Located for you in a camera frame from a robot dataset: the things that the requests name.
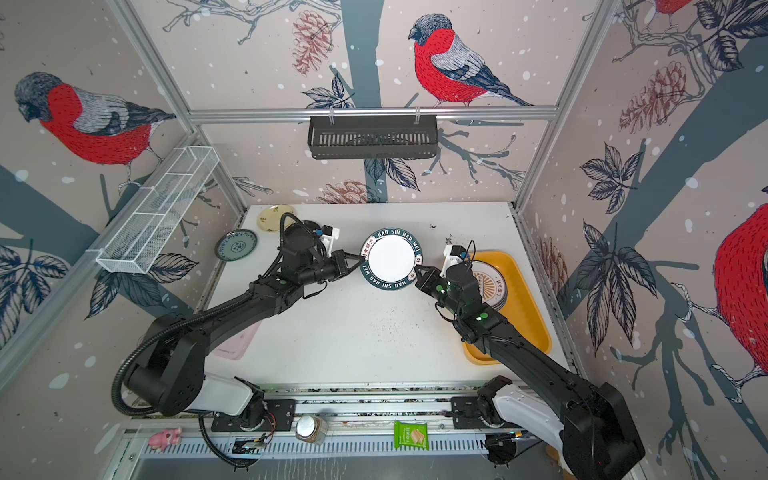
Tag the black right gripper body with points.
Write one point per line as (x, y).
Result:
(443, 295)

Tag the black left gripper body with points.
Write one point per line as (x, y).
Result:
(324, 270)

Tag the orange sunburst plate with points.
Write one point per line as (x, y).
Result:
(492, 285)

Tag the green lettered rim plate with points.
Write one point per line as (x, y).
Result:
(390, 257)

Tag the yellow small plate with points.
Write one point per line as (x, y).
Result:
(271, 218)

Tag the black small plate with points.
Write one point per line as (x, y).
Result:
(314, 227)

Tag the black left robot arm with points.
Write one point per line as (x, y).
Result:
(166, 374)

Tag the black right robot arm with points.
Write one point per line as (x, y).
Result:
(590, 426)

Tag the yellow plastic bin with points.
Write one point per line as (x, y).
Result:
(521, 309)

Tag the small teal patterned plate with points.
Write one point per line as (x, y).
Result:
(236, 245)

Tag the pink rectangular tray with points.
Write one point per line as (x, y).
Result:
(235, 347)

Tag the green snack packet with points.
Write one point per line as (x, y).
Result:
(410, 435)

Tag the small glass jar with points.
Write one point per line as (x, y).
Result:
(311, 429)

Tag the pink pig toy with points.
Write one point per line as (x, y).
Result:
(161, 441)

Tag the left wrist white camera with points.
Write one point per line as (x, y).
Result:
(328, 235)

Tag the wrist white camera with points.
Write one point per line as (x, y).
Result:
(454, 254)
(328, 235)

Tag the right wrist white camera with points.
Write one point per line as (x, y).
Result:
(454, 254)

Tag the black hanging wire basket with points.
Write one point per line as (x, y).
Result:
(373, 137)

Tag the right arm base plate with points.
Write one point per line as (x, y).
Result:
(472, 413)

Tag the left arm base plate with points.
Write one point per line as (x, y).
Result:
(261, 415)

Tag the white wire mesh shelf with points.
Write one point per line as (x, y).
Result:
(162, 204)

